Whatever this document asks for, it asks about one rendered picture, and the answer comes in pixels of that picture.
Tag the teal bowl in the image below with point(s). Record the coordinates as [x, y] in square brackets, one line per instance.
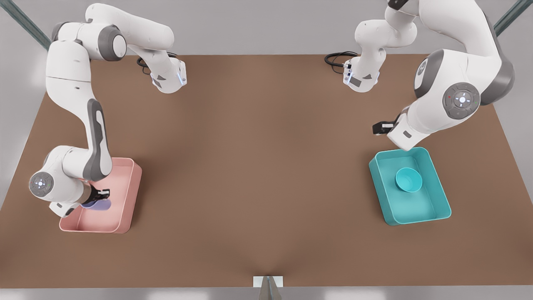
[408, 180]

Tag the silver frame post with foot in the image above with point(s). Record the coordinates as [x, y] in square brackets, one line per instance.
[268, 287]

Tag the purple cup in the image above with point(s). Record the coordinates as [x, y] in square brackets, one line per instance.
[100, 205]

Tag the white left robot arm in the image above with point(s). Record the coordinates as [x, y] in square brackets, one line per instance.
[458, 75]

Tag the teal rectangular box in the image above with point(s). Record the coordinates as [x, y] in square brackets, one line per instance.
[410, 187]

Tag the pink rectangular box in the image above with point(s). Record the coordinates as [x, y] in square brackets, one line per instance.
[109, 198]

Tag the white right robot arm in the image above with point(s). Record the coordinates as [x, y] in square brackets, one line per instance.
[68, 71]

